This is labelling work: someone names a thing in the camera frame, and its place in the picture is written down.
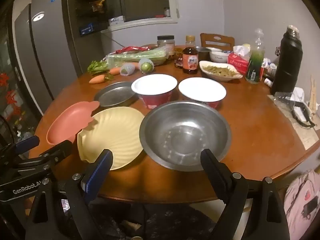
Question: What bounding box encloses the small white bottle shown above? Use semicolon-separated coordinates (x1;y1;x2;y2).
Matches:
262;57;278;77

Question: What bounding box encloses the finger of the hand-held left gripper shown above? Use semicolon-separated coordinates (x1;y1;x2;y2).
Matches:
12;139;73;170
7;135;40;159

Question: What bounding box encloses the red tissue pack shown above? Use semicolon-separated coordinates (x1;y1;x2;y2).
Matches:
227;44;252;73

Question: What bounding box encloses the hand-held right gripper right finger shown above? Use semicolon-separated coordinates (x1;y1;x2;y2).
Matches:
200;149;292;240

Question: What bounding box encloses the glass jar with black lid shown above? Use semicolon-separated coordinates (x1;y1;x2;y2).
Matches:
157;35;175;55

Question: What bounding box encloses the celery bunch in plastic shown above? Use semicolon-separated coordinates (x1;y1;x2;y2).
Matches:
87;47;168;75

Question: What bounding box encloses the steel pot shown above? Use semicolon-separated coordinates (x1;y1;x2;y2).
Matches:
195;46;212;62

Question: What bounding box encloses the red snack packet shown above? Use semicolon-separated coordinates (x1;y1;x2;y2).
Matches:
110;45;155;55

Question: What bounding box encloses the clear plastic bag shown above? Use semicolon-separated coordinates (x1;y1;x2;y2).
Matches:
274;87;317;128

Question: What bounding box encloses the dark sauce bottle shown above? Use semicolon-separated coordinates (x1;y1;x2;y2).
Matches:
182;47;199;75

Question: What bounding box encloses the white box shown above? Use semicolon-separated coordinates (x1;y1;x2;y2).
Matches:
108;16;125;26

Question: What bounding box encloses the large steel bowl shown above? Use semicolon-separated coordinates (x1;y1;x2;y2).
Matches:
139;101;232;172

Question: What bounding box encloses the yellow shell-shaped plate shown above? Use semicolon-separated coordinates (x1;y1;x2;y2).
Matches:
77;106;146;171

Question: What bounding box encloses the chili sauce jar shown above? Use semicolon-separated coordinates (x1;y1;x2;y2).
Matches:
174;46;187;67

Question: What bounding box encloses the pink cloth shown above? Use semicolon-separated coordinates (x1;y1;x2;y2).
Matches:
284;170;320;240

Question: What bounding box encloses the wooden chair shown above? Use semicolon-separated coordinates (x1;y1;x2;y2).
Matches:
200;33;235;52

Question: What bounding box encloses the pink plastic plate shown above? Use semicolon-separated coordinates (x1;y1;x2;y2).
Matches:
46;100;100;145

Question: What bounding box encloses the green plastic bottle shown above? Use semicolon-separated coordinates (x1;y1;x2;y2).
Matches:
245;29;266;85

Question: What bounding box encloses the glass door with red stickers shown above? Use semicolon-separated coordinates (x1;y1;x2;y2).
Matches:
0;10;43;140

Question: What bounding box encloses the paper sheet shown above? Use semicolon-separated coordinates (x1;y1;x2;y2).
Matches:
267;94;320;150

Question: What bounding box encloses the green fruit in foam net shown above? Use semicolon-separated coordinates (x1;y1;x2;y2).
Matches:
119;63;135;77
138;58;154;74

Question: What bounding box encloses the blue box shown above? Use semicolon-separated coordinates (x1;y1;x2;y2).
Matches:
79;24;94;37

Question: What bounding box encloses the red paper bowl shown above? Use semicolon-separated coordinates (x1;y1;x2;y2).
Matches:
131;74;178;110
178;77;227;110

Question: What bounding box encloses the white dish with food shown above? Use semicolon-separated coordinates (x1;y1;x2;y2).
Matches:
199;60;243;82

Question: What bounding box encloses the grey refrigerator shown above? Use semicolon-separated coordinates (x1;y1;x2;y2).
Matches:
11;0;107;120

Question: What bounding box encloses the carrot with green top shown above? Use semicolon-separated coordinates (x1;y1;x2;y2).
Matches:
89;74;114;84

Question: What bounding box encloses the black thermos flask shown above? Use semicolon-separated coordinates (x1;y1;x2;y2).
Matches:
270;25;304;96

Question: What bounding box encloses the steel plate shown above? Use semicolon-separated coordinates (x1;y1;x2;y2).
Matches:
94;81;137;107

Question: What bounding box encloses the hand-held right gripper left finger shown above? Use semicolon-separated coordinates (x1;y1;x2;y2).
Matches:
25;149;114;240

